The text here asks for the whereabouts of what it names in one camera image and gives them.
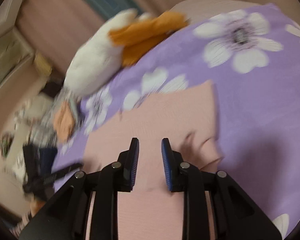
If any folded grey garment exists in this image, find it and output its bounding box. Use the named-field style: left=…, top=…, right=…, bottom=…
left=62, top=88, right=84, bottom=129

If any yellow striped hanging cloth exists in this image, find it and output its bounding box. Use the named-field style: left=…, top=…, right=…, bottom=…
left=33, top=51, right=52, bottom=77

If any beige curtain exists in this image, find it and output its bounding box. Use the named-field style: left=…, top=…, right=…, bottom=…
left=16, top=0, right=300, bottom=73

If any pink sleeved left forearm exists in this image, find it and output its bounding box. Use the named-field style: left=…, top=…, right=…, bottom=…
left=10, top=212, right=32, bottom=239

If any purple floral bed sheet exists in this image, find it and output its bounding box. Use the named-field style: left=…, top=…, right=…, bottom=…
left=53, top=5, right=300, bottom=236

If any white orange goose plush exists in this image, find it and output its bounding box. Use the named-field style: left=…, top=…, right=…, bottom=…
left=64, top=8, right=188, bottom=96

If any pink ribbed sweater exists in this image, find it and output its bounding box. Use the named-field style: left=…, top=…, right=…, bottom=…
left=83, top=81, right=222, bottom=239

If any plaid grey blanket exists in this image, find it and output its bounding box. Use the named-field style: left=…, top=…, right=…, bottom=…
left=4, top=93, right=64, bottom=183

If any pink pillow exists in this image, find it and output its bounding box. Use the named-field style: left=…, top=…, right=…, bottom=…
left=170, top=0, right=259, bottom=21

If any person left hand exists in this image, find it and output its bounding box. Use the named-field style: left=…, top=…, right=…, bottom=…
left=30, top=196, right=46, bottom=217

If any folded orange patterned garment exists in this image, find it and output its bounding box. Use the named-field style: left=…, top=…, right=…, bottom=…
left=53, top=101, right=75, bottom=143

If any white shelf cabinet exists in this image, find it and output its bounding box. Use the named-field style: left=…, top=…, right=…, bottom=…
left=0, top=0, right=34, bottom=89

